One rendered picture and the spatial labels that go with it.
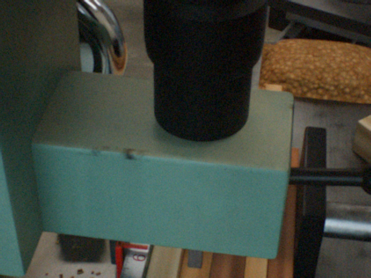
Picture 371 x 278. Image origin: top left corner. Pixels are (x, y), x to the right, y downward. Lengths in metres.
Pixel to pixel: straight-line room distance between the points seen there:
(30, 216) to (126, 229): 0.05
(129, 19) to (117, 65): 2.02
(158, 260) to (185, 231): 0.08
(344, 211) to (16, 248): 0.23
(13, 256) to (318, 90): 0.39
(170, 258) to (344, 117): 0.27
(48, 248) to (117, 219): 0.29
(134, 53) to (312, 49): 1.68
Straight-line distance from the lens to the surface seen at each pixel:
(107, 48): 0.53
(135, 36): 2.47
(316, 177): 0.43
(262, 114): 0.42
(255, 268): 0.48
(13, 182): 0.38
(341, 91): 0.72
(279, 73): 0.72
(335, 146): 0.67
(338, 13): 1.02
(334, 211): 0.52
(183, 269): 0.50
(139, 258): 0.49
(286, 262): 0.50
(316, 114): 0.70
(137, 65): 2.33
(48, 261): 0.70
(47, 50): 0.41
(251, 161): 0.39
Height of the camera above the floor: 1.33
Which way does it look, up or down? 40 degrees down
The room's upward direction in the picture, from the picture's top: 1 degrees clockwise
